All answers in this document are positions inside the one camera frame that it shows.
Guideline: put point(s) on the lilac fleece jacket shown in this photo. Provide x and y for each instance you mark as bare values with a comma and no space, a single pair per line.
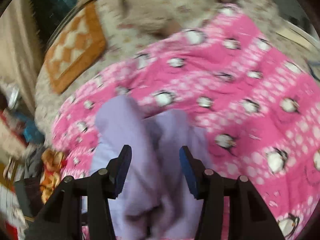
155,202

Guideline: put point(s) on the blue plastic bag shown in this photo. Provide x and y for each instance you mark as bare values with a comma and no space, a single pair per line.
30,130

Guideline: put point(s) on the orange yellow red cloth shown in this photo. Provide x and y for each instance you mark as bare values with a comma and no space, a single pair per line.
53,163

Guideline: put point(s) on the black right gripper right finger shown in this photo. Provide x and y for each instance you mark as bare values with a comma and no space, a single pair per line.
249,216

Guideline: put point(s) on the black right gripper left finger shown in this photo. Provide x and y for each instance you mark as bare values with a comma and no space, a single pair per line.
76,199

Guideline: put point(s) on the orange checkered cushion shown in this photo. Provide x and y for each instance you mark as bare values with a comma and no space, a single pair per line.
76,48

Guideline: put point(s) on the beige curtain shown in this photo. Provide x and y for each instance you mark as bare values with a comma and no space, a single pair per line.
21,50

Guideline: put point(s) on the pink penguin quilt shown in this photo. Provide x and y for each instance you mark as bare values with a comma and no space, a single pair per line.
258,109

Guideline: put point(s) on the grey striped garment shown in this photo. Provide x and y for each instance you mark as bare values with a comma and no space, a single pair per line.
33,164

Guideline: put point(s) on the floral beige bedsheet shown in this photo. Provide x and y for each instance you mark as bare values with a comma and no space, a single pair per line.
124,41

